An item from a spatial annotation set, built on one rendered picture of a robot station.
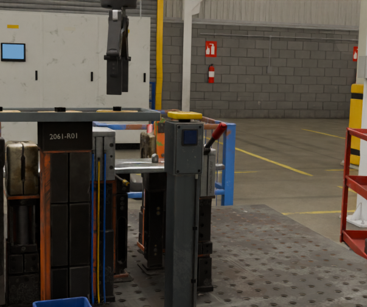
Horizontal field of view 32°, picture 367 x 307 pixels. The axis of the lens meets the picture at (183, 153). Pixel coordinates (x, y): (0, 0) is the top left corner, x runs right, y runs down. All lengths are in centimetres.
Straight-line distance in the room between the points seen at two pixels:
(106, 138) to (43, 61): 804
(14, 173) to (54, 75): 807
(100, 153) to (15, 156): 19
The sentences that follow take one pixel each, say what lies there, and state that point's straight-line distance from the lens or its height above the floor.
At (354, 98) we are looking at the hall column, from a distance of 874.
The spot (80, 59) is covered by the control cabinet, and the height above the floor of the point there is 135.
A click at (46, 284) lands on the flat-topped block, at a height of 81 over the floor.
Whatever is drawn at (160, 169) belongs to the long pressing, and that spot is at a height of 100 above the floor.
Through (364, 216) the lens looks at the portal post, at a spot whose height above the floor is 6.
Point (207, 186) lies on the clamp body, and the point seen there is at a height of 97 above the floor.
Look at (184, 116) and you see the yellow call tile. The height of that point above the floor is 115.
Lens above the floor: 126
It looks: 8 degrees down
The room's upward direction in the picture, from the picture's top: 1 degrees clockwise
